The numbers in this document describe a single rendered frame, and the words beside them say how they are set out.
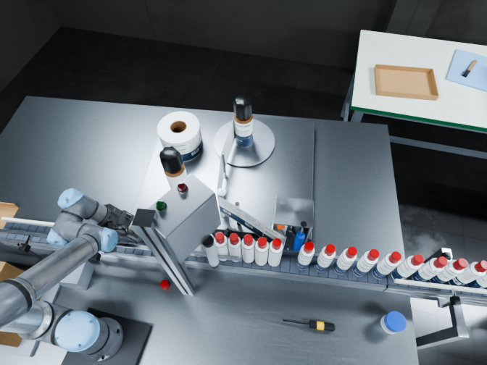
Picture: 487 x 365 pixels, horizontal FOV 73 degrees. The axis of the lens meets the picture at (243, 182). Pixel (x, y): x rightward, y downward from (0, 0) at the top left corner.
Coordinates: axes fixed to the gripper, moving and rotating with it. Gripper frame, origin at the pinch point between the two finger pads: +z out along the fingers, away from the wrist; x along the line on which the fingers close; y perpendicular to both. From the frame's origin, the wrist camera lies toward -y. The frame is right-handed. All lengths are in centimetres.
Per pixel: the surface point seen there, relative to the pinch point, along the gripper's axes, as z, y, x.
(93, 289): 0.7, -18.7, 19.7
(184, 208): -31, -10, -54
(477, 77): 95, 131, -140
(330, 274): 44, -2, -65
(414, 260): 39, -1, -96
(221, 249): 10.5, -2.3, -34.7
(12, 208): -26, 12, 65
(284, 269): 35, -3, -49
